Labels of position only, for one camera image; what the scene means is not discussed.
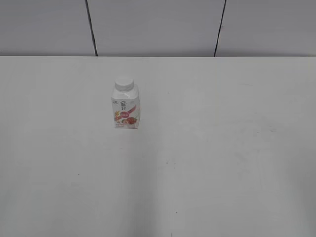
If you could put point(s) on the white yili changqing yogurt bottle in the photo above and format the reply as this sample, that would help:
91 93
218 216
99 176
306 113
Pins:
126 108

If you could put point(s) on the white plastic bottle cap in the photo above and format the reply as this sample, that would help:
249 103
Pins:
124 83

